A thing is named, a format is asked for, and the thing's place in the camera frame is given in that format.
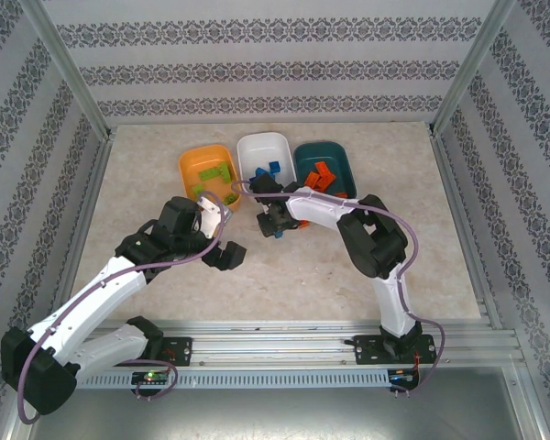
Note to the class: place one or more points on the left black mount plate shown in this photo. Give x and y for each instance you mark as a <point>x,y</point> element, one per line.
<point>181,350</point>

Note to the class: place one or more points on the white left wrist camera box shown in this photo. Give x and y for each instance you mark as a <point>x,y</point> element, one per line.
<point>213,217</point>

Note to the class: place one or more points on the right aluminium side rail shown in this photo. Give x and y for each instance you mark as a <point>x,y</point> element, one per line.
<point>467,229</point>

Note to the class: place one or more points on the left controller board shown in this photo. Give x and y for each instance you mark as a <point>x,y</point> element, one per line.
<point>151,377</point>

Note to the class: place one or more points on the white plastic container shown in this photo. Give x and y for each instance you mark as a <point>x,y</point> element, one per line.
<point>261,149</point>

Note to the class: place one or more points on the green lego brick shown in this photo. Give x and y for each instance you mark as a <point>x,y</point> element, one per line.
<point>230,198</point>
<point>206,174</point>
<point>224,170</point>
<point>197,189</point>

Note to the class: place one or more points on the aluminium side rail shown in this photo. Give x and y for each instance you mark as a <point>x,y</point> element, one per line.
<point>467,229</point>
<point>83,220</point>

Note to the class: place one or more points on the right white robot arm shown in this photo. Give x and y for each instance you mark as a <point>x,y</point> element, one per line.
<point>316,208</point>

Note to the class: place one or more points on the aluminium corner post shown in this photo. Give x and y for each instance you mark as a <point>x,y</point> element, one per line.
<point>469,69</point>
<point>71,69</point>

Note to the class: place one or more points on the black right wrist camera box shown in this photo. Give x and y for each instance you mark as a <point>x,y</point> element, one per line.
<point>266,184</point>

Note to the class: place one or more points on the left aluminium side rail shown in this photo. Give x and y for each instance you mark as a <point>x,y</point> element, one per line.
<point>83,220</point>

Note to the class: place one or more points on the controller board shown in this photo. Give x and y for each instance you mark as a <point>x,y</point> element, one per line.
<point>401,375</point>
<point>151,377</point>

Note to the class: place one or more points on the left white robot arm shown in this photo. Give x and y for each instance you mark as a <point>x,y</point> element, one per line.
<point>110,348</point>

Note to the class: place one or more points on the left aluminium corner post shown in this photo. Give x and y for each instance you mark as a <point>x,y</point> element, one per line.
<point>71,69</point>

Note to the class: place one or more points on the black mount plate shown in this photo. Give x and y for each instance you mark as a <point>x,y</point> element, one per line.
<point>366,350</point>
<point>181,350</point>

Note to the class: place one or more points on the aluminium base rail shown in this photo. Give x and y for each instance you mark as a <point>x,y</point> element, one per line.
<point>275,348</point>

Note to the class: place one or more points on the right black mount plate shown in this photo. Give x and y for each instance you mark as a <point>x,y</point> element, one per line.
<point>366,350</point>

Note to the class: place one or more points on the right aluminium corner post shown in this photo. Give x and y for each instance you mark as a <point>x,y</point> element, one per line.
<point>469,69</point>

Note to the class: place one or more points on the orange plastic container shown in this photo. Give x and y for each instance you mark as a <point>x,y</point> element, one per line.
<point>197,160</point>

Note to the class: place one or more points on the teal plastic container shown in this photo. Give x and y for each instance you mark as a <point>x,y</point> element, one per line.
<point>311,153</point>

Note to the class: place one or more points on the grey metal base panel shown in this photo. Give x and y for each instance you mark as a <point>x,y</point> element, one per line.
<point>302,412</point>

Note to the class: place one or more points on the right controller board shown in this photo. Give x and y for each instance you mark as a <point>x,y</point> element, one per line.
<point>401,375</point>

